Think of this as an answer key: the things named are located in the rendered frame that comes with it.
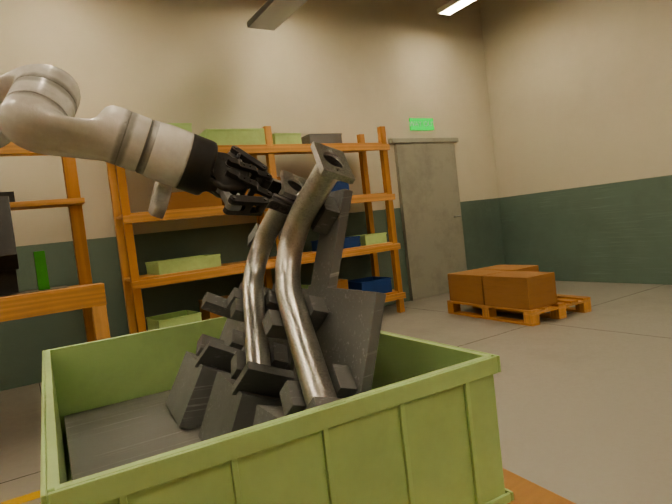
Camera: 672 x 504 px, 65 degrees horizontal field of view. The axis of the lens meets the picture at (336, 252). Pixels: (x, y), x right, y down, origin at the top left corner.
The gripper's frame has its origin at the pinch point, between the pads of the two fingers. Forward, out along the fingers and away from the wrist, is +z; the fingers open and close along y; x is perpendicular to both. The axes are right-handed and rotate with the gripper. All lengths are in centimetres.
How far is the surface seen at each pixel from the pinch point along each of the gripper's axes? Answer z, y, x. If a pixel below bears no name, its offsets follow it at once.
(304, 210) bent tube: -1.7, -13.2, -7.9
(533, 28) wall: 416, 630, 10
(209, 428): -1.3, -24.2, 21.6
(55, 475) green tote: -19.0, -41.5, 1.5
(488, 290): 335, 274, 196
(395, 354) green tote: 17.1, -20.2, 3.8
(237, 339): 2.3, -8.7, 21.7
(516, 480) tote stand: 29.8, -36.0, 2.6
